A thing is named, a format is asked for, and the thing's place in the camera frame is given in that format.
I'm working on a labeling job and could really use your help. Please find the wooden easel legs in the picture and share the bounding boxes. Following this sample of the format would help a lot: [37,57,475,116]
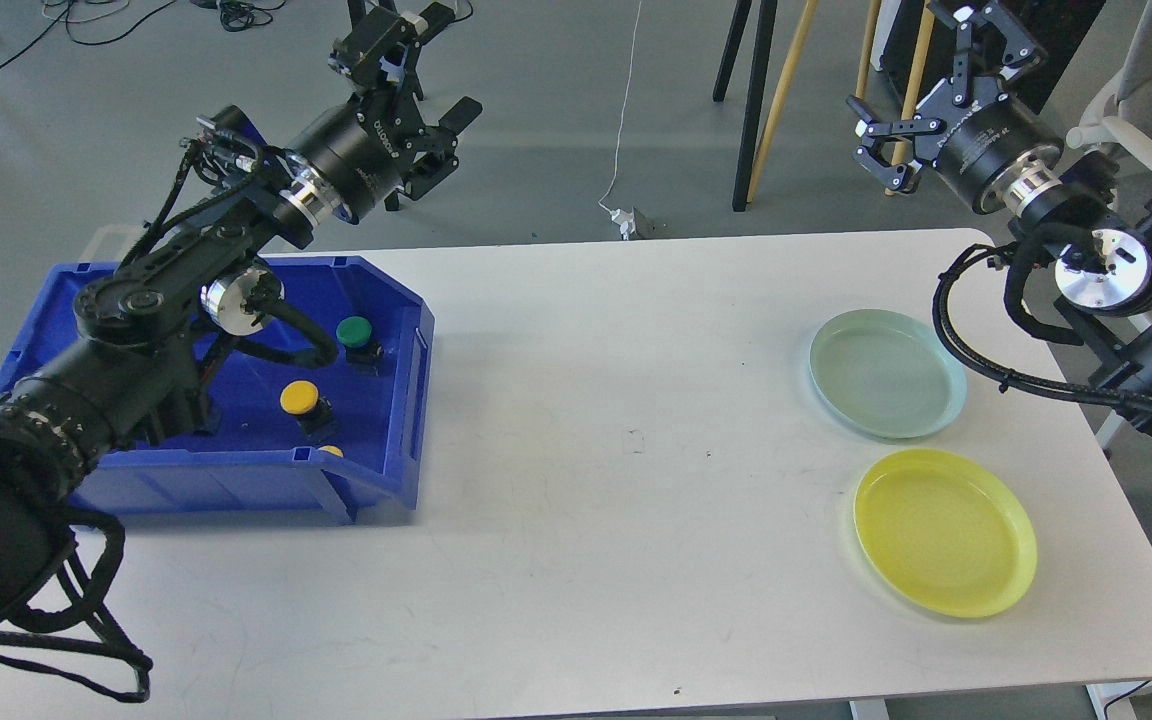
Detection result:
[736,1,934,206]

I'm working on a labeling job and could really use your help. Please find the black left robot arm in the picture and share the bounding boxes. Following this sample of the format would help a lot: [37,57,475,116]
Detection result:
[0,1,483,705]

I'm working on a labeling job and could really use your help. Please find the black tripod legs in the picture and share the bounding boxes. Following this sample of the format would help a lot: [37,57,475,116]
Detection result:
[710,1,780,213]

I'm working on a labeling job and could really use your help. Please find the black floor cables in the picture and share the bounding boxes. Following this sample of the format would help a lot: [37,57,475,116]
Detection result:
[0,0,477,126]

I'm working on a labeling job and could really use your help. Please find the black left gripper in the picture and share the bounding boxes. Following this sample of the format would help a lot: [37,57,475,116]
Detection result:
[294,10,483,223]

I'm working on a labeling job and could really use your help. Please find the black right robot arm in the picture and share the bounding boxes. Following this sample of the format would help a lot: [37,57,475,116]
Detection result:
[847,1,1152,437]

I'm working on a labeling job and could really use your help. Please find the light green plate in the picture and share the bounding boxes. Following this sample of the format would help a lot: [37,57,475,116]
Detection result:
[806,309,967,442]

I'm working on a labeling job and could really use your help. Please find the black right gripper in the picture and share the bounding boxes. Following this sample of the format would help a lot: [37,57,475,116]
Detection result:
[846,1,1064,215]

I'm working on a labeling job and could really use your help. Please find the yellow plate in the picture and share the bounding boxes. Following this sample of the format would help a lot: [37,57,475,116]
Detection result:
[852,448,1038,620]

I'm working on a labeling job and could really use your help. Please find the blue plastic bin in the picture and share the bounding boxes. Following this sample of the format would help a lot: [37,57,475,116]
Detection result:
[0,255,435,524]

